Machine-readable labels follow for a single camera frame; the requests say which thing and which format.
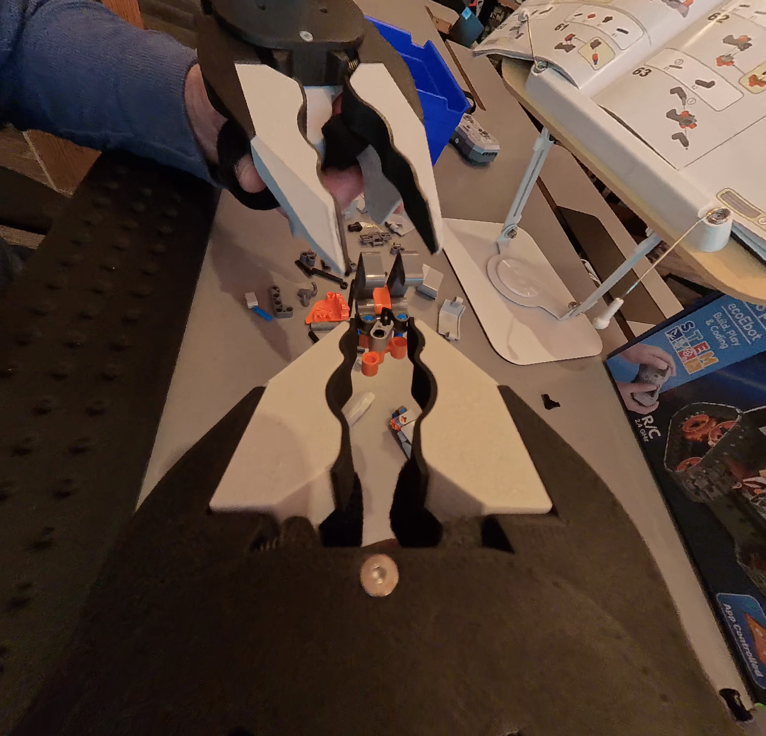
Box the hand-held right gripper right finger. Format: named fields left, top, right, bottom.
left=410, top=319, right=553, bottom=518

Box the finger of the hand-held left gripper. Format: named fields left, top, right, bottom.
left=322, top=63, right=445, bottom=254
left=235, top=64, right=349, bottom=274

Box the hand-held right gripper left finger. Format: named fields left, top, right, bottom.
left=209, top=319, right=354, bottom=516

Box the grey white orange brick arm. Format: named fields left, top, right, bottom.
left=389, top=407, right=420, bottom=460

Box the grey orange brick claw assembly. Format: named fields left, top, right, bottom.
left=353, top=251, right=421, bottom=330

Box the person's left forearm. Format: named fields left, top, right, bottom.
left=0, top=0, right=204, bottom=180

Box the person's left hand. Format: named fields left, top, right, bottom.
left=186, top=64, right=363, bottom=219

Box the grey toy battery hub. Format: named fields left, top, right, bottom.
left=450, top=113, right=500, bottom=163

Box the blue plastic bin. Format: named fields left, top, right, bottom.
left=365, top=16, right=472, bottom=168

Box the scatter of dark grey connectors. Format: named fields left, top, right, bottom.
left=296, top=221, right=414, bottom=306

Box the white curved blade panel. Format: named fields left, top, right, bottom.
left=342, top=392, right=377, bottom=427

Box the light grey curved panel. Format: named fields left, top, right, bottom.
left=438, top=298, right=466, bottom=340

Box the white book stand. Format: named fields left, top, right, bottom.
left=443, top=53, right=766, bottom=367

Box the orange panel brick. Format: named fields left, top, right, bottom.
left=305, top=292, right=349, bottom=331

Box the black perforated pad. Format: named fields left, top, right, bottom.
left=0, top=149, right=222, bottom=736

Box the dark blue robot kit box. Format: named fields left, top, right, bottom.
left=604, top=293, right=766, bottom=707

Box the instruction booklet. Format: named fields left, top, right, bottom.
left=473, top=0, right=766, bottom=243

